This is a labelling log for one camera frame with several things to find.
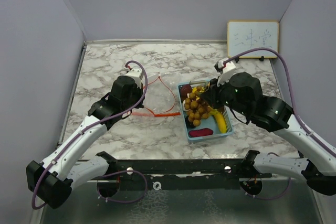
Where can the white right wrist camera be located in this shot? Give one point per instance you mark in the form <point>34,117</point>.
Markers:
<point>226,69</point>

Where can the magenta sweet potato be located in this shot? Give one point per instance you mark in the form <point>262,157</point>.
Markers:
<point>200,133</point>

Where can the single yellow banana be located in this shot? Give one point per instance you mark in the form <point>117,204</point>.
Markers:
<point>219,118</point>

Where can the small framed whiteboard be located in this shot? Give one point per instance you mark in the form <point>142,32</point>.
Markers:
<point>244,35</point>

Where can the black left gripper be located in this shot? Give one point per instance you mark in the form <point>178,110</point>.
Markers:
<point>139,91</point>

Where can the clear zip top bag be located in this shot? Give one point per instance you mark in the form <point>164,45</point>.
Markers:
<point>161,96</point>

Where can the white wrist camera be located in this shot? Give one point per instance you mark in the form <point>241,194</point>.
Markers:
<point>226,69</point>
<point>136,73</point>

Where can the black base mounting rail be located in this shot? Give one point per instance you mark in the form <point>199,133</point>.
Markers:
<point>181,174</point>

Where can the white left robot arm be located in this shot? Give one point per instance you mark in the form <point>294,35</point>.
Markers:
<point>54,178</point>

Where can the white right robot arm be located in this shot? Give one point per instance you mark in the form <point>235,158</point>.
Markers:
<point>243,94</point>

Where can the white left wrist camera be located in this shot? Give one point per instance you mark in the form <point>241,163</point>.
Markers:
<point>136,73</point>

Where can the brown longan bunch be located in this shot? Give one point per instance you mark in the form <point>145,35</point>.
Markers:
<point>195,107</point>

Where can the light blue plastic basket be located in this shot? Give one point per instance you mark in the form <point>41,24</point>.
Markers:
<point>210,122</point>

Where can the red apple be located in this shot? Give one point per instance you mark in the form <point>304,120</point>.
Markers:
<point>185,90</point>

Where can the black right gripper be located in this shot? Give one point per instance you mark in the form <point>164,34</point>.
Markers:
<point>211,95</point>

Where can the dark purple mangosteen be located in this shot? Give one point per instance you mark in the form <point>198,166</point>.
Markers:
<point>189,124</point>

